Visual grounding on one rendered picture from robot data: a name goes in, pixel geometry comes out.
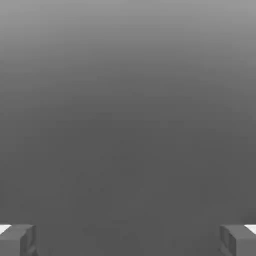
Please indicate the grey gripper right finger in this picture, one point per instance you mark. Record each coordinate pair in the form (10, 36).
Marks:
(238, 240)

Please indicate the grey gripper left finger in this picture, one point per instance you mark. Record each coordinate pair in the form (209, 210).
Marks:
(18, 240)

